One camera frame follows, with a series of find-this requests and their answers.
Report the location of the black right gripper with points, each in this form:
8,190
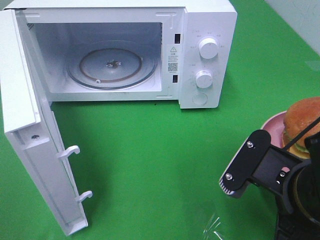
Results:
294,182

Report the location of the burger with lettuce and cheese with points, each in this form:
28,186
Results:
299,116

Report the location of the round white door release button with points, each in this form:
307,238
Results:
200,99

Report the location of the white microwave door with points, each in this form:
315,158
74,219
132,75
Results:
30,124

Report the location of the pink round plate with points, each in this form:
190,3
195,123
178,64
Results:
275,127

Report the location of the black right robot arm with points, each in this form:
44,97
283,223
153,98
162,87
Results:
286,229

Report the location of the white lower timer knob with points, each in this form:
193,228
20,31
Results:
203,79

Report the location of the white upper power knob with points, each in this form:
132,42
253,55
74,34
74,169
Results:
208,48

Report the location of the white microwave oven body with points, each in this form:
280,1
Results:
175,27

